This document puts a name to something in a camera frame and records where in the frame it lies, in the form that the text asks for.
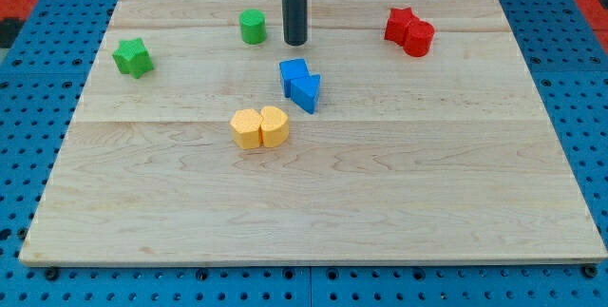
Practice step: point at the red star block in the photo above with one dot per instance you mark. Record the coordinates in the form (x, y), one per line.
(397, 26)

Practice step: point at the green star block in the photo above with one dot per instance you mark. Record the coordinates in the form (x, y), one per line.
(132, 57)

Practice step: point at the yellow heart block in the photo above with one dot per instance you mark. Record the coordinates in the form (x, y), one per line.
(274, 126)

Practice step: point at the blue triangle block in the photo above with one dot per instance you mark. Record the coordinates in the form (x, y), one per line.
(305, 92)

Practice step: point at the yellow hexagon block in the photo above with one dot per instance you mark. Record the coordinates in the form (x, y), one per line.
(246, 124)

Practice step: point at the blue square block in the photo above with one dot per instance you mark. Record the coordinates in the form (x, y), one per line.
(290, 70)

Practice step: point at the light wooden board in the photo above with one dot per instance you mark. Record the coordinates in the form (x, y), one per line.
(445, 159)

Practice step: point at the green cylinder block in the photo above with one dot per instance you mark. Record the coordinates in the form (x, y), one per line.
(252, 26)

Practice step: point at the red cylinder block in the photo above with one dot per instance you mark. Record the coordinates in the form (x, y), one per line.
(418, 38)

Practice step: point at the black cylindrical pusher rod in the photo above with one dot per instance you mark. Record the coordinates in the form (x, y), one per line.
(295, 18)

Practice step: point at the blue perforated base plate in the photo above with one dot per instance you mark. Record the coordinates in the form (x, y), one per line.
(41, 81)

